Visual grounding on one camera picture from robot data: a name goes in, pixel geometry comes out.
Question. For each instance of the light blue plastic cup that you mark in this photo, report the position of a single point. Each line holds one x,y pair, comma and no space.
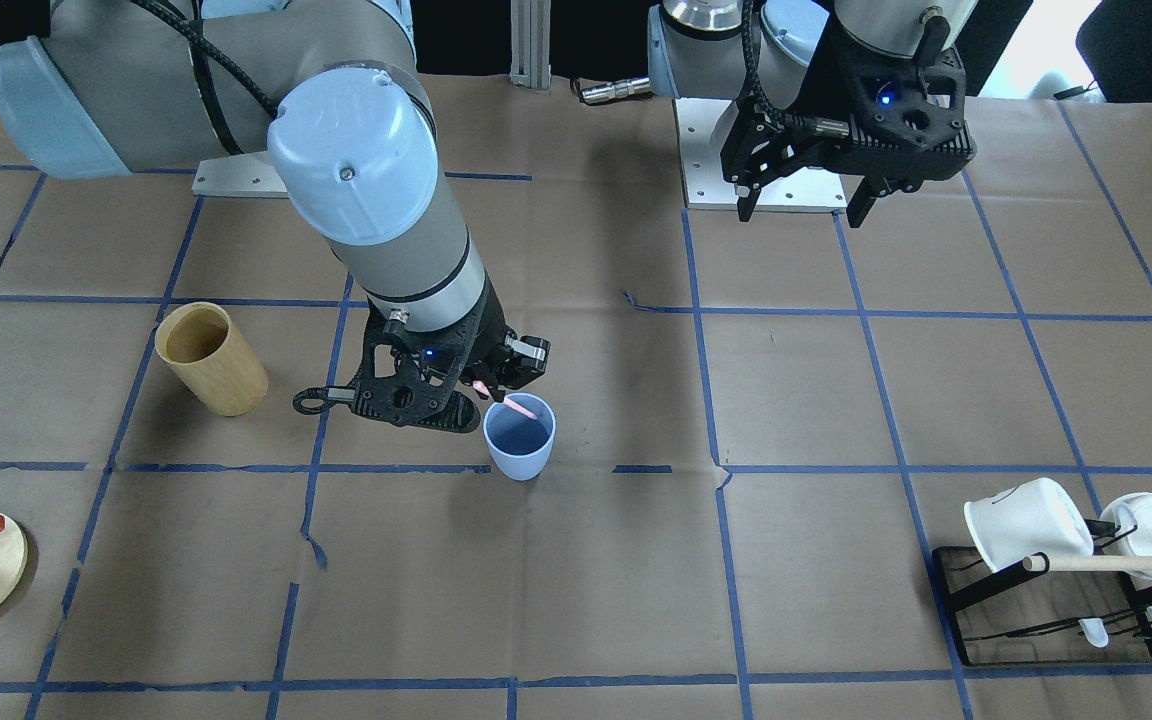
520,447

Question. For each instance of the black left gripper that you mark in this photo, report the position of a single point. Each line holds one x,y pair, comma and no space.
829,88

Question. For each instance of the black wire cup rack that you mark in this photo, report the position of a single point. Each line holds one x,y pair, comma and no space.
1017,617

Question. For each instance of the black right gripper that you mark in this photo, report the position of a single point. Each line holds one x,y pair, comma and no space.
489,338

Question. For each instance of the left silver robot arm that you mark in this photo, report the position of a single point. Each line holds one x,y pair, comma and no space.
695,46

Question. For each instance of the white mug lower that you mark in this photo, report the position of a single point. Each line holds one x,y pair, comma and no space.
1036,517

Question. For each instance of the tan bamboo cup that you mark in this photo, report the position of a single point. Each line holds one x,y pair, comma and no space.
205,349

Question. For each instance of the wooden rack handle bar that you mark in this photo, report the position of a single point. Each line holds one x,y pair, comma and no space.
1043,562

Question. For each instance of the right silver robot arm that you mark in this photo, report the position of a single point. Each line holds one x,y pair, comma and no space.
330,91

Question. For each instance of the pink chopstick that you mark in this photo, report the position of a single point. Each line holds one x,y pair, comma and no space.
519,408

